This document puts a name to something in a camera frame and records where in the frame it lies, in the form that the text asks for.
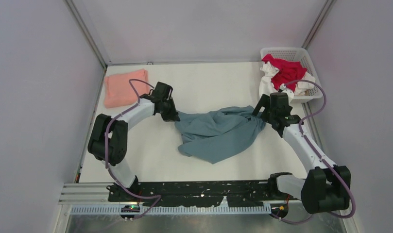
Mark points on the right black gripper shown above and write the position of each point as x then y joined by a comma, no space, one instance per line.
265,102

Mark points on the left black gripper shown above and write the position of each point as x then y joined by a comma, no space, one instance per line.
173,116

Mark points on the blue grey t shirt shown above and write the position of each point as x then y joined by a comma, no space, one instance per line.
218,135

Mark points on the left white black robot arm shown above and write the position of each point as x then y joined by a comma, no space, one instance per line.
109,137

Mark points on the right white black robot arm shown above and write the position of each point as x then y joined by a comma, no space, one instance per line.
326,187

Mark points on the white t shirt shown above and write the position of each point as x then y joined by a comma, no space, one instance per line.
267,87

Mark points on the red t shirt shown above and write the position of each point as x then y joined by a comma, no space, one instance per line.
289,71

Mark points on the folded pink t shirt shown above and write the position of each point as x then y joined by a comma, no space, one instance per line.
118,91

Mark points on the white plastic laundry basket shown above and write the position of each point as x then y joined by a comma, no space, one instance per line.
297,55

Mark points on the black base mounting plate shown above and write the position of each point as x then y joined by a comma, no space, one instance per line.
245,193

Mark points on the white slotted cable duct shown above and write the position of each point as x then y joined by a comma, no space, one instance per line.
120,209

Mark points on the aluminium frame rail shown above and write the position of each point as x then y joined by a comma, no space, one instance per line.
98,193

